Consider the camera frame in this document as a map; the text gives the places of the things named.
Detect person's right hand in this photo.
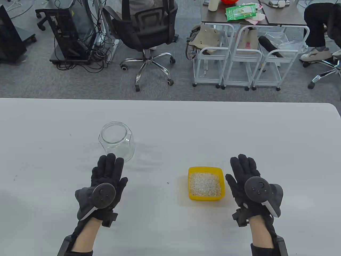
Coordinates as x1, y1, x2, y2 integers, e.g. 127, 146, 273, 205
225, 154, 273, 218

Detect person's left hand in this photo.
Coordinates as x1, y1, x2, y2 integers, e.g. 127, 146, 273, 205
89, 153, 128, 221

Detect dark grey controller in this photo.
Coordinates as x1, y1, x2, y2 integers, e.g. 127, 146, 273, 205
244, 177, 284, 218
75, 183, 116, 221

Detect clear glass jar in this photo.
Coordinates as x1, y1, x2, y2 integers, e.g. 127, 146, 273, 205
98, 121, 135, 162

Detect white rice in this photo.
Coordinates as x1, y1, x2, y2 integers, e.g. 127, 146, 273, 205
189, 173, 221, 198

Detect yellow plastic food container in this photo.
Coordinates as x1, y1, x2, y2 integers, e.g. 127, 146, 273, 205
188, 167, 225, 201

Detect person's left forearm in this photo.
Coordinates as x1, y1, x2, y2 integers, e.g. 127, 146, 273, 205
71, 217, 102, 256

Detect person's right forearm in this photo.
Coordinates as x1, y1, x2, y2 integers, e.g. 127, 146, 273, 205
249, 216, 276, 256

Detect white metal trolley cart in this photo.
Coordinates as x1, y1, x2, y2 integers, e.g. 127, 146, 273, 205
193, 23, 235, 88
222, 25, 263, 90
252, 25, 311, 91

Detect chrome office chair base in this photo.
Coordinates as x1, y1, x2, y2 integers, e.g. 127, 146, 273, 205
302, 57, 341, 90

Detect black cylinder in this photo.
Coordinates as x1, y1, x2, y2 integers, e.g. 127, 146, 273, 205
258, 35, 284, 58

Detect beige paper bag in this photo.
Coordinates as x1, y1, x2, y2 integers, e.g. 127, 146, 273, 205
237, 27, 259, 51

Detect clear plastic bag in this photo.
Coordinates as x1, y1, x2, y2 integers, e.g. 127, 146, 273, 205
265, 32, 308, 58

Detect black mesh office chair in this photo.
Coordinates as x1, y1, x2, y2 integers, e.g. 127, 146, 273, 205
103, 0, 179, 92

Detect beige fabric bag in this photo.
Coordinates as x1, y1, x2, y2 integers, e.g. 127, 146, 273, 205
186, 25, 223, 60

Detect black computer tower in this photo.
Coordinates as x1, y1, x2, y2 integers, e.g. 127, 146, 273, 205
42, 0, 97, 64

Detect pink white wrapper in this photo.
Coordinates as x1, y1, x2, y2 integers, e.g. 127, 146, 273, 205
245, 11, 266, 25

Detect brown side table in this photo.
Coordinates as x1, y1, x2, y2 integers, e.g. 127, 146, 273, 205
260, 0, 308, 27
201, 0, 268, 26

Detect green snack packet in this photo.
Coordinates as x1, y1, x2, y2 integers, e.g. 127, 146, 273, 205
225, 3, 257, 22

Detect black monitor stand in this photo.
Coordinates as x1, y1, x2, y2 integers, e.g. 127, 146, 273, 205
0, 5, 37, 64

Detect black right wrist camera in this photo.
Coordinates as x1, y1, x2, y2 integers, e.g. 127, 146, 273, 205
232, 208, 251, 227

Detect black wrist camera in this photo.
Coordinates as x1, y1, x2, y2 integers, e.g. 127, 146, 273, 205
232, 208, 251, 227
103, 209, 118, 227

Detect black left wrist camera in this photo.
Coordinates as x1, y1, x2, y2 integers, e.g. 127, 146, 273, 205
103, 209, 118, 227

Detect black right forearm strap box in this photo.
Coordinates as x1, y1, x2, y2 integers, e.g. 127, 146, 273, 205
250, 235, 289, 256

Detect black forearm strap box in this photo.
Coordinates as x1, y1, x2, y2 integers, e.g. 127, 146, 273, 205
250, 235, 289, 256
57, 235, 94, 256

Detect black left forearm strap box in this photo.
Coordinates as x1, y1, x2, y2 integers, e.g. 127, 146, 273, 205
57, 235, 94, 256

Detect white metal desk frame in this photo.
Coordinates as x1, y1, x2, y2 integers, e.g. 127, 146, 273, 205
96, 0, 120, 63

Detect white device with strap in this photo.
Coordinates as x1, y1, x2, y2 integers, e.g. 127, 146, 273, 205
268, 0, 291, 8

